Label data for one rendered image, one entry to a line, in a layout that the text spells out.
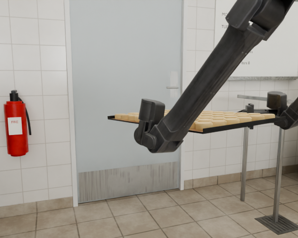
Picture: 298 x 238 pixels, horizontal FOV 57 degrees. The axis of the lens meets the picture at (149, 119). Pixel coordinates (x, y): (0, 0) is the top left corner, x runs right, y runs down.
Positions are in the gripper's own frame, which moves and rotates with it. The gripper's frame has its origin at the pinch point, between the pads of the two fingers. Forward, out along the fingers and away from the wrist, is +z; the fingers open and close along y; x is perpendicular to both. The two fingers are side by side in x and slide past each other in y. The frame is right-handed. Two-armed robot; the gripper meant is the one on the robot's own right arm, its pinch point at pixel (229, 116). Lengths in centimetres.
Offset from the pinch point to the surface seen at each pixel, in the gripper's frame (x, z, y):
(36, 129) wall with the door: -81, 146, -21
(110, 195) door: -116, 98, -90
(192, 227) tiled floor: -83, 20, -97
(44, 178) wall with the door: -84, 144, -63
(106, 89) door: -114, 96, 10
